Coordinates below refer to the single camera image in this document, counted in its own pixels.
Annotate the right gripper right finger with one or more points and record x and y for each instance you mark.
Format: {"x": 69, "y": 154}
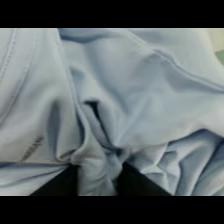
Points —
{"x": 138, "y": 184}

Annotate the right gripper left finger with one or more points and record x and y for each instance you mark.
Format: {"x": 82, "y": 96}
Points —
{"x": 63, "y": 184}

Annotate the light blue shirt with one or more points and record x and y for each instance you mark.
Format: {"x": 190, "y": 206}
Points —
{"x": 133, "y": 100}

